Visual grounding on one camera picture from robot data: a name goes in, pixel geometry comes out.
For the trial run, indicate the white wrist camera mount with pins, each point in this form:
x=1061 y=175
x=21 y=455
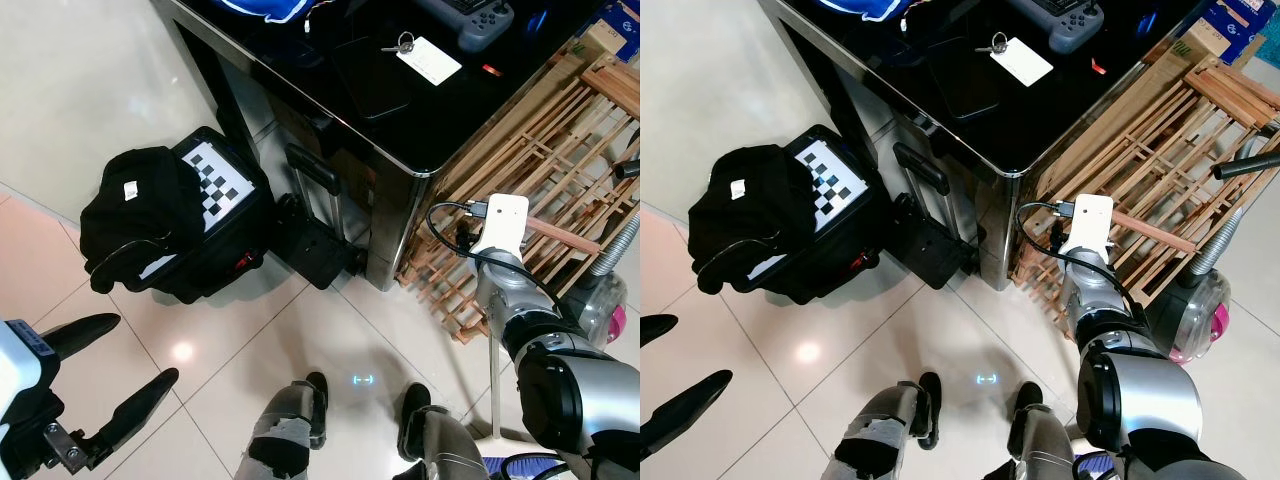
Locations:
x=22 y=360
x=1088 y=222
x=500 y=222

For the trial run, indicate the reddish wooden slat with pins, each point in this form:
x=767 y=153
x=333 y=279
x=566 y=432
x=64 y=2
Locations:
x=1155 y=232
x=565 y=235

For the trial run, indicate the checkerboard pattern sheet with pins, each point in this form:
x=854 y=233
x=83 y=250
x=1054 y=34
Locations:
x=835 y=185
x=225 y=185

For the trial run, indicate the blue fabric item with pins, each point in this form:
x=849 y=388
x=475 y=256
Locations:
x=860 y=6
x=265 y=8

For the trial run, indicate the robot right leg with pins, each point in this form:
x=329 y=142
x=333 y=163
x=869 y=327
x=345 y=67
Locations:
x=1040 y=440
x=440 y=440

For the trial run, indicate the metal key bunch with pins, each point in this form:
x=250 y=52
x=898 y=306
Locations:
x=402 y=43
x=994 y=43

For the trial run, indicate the black cloth with white tag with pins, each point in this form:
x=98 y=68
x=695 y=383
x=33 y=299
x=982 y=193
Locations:
x=750 y=215
x=140 y=215

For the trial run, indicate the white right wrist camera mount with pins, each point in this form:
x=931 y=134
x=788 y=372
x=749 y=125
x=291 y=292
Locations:
x=1088 y=222
x=500 y=222

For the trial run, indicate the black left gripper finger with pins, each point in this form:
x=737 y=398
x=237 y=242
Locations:
x=85 y=333
x=690 y=410
x=135 y=415
x=656 y=328

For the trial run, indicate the grey pink vacuum cleaner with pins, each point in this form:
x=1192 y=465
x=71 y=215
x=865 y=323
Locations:
x=1185 y=305
x=595 y=305

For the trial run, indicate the black trolley case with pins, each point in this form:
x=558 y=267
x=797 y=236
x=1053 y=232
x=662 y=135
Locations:
x=925 y=250
x=315 y=250

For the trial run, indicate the blue cardboard box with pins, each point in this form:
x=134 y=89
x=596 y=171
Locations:
x=625 y=25
x=1240 y=20

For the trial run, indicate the black bag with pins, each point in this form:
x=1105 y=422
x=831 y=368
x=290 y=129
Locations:
x=850 y=255
x=238 y=250

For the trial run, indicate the grey game controller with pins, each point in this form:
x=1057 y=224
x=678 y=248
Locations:
x=1070 y=25
x=480 y=22

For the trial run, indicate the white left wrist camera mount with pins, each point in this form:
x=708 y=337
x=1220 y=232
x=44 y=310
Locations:
x=22 y=360

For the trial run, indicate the white card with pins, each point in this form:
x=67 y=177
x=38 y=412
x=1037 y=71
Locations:
x=1022 y=62
x=430 y=62

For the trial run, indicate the black glossy table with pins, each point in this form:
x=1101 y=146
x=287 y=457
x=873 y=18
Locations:
x=880 y=90
x=300 y=100

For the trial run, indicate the wooden lattice rack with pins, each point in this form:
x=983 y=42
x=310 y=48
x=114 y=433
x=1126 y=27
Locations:
x=1130 y=150
x=540 y=150

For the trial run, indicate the black phone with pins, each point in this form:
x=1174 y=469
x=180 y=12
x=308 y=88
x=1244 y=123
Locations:
x=375 y=80
x=965 y=80

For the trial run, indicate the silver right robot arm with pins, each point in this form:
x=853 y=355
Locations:
x=600 y=395
x=1150 y=400

